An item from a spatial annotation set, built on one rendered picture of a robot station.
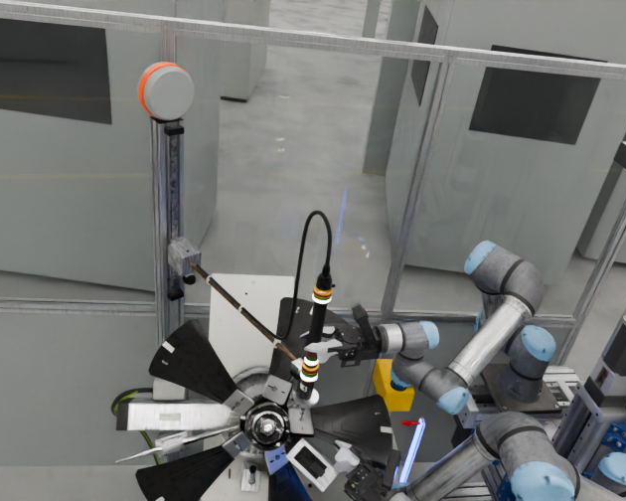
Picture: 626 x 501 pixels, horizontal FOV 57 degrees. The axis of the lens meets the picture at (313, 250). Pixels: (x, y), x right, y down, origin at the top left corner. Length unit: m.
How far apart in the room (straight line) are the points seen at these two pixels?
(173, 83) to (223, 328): 0.74
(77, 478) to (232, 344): 1.42
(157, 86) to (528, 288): 1.15
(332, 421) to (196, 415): 0.39
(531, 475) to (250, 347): 0.90
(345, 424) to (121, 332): 1.07
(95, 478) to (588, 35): 3.63
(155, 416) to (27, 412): 1.13
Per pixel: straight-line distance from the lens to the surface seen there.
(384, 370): 2.01
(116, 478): 3.02
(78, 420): 2.79
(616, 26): 4.08
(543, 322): 2.64
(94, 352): 2.48
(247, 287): 1.83
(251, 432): 1.58
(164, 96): 1.71
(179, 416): 1.74
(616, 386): 1.88
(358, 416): 1.70
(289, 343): 1.64
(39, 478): 3.09
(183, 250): 1.87
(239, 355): 1.83
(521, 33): 3.92
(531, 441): 1.40
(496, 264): 1.69
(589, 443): 2.00
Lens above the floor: 2.43
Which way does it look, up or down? 33 degrees down
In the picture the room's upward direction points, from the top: 8 degrees clockwise
